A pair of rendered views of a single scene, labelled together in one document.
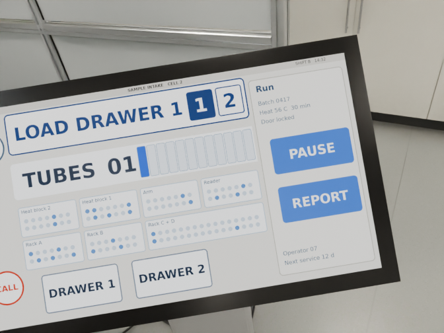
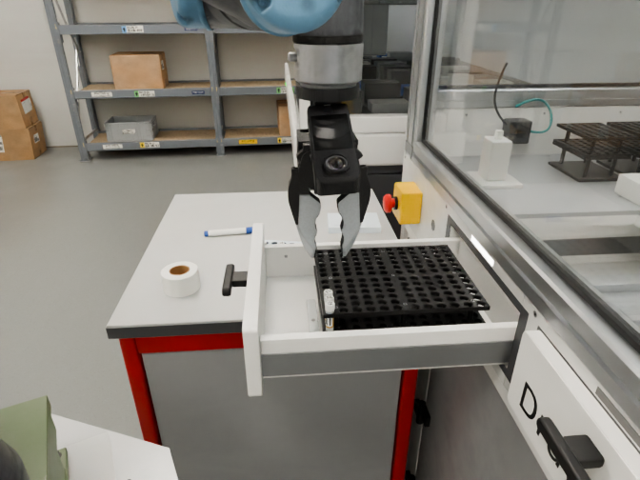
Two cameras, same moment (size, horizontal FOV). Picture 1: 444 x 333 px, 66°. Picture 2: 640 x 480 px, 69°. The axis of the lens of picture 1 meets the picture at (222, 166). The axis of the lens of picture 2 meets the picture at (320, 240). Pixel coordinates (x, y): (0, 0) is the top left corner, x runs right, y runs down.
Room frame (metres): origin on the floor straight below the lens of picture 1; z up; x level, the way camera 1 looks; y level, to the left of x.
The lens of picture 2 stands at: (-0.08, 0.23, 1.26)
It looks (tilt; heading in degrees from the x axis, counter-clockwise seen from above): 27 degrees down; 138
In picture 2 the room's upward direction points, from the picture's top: straight up
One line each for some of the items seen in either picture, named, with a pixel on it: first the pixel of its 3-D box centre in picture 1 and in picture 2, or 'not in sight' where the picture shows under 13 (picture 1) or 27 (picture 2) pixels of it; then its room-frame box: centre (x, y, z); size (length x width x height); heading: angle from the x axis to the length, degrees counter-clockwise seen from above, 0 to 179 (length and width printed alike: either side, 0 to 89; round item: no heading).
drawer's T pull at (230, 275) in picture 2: not in sight; (236, 279); (-0.58, 0.52, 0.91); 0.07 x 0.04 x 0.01; 143
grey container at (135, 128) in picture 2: not in sight; (132, 128); (-4.40, 1.79, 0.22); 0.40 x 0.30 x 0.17; 56
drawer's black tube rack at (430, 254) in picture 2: not in sight; (391, 293); (-0.45, 0.70, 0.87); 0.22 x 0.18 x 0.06; 53
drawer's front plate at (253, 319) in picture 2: not in sight; (257, 296); (-0.57, 0.54, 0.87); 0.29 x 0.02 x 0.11; 143
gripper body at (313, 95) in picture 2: not in sight; (327, 135); (-0.48, 0.60, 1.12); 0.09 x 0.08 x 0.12; 143
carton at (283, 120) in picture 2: not in sight; (299, 117); (-3.55, 3.07, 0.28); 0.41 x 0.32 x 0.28; 56
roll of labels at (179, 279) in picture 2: not in sight; (180, 278); (-0.83, 0.54, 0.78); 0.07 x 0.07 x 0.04
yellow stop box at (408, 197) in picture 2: not in sight; (405, 202); (-0.65, 0.98, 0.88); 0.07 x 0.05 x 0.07; 143
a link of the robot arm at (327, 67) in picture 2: not in sight; (325, 65); (-0.48, 0.60, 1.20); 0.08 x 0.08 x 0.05
